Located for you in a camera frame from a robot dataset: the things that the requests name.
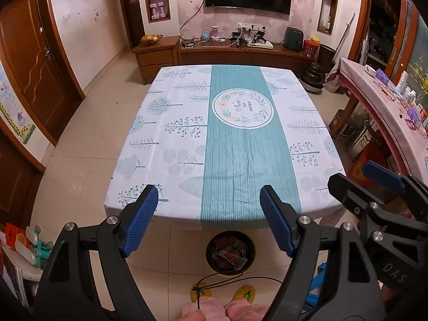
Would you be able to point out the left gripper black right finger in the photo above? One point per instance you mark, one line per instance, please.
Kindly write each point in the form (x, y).
(281, 218)

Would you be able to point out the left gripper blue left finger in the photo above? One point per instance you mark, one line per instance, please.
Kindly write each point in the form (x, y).
(135, 218)

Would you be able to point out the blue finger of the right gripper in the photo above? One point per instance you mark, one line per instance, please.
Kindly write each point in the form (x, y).
(354, 197)
(408, 187)

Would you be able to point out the red snack packet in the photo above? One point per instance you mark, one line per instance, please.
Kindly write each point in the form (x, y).
(236, 261)

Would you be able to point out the black round trash bin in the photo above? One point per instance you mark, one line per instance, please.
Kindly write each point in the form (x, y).
(235, 242)

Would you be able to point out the right yellow slipper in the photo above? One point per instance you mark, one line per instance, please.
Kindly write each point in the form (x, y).
(245, 293)

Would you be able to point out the yellow slipper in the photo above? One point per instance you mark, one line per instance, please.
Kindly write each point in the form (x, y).
(198, 291)
(245, 293)

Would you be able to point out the blue plastic stool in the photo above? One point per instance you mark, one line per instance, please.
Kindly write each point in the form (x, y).
(315, 288)

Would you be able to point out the printed tablecloth with teal stripe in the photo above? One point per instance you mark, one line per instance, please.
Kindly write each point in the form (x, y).
(209, 137)

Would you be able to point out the left yellow slipper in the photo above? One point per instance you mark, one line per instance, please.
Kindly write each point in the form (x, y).
(198, 291)

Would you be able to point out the side table pink cloth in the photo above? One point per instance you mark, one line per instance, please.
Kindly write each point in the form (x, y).
(407, 142)

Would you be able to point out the stacked metal pots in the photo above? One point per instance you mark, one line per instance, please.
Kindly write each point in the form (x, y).
(313, 79)

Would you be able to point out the wooden tv cabinet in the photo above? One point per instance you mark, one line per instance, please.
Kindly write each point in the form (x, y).
(169, 52)

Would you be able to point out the red basket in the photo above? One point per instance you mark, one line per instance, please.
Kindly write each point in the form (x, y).
(310, 48)

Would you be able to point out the fruit bowl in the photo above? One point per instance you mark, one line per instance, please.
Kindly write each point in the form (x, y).
(150, 39)

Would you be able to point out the white set-top box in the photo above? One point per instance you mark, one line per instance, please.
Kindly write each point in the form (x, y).
(260, 44)

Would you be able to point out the dark green appliance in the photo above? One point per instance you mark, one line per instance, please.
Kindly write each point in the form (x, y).
(293, 39)

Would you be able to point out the brown wooden door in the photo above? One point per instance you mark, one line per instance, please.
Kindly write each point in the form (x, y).
(37, 65)

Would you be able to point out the wall poster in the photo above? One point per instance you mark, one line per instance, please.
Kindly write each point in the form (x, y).
(12, 112)

